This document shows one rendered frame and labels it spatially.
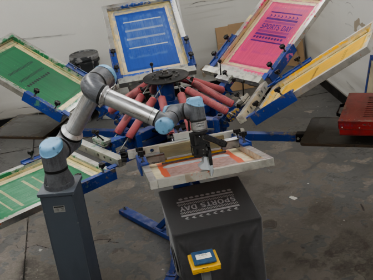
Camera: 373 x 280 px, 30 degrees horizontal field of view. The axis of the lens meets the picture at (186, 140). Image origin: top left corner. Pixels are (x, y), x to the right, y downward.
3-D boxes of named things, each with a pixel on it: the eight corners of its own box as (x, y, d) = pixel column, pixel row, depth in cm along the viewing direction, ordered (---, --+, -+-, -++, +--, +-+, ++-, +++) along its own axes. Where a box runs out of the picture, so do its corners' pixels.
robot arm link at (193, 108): (188, 97, 319) (205, 94, 315) (192, 120, 320) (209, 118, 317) (181, 99, 312) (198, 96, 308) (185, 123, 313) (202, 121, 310)
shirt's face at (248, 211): (261, 218, 337) (261, 216, 337) (173, 235, 332) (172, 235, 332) (237, 176, 381) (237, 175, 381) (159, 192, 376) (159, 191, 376)
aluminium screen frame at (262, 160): (275, 165, 320) (273, 157, 319) (150, 190, 313) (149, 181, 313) (239, 145, 397) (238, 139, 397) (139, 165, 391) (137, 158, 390)
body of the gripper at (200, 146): (192, 157, 320) (187, 131, 319) (210, 153, 321) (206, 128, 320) (195, 159, 313) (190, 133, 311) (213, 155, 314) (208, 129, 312)
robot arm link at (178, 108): (157, 111, 313) (179, 108, 308) (166, 102, 322) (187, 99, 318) (161, 127, 315) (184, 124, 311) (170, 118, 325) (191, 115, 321)
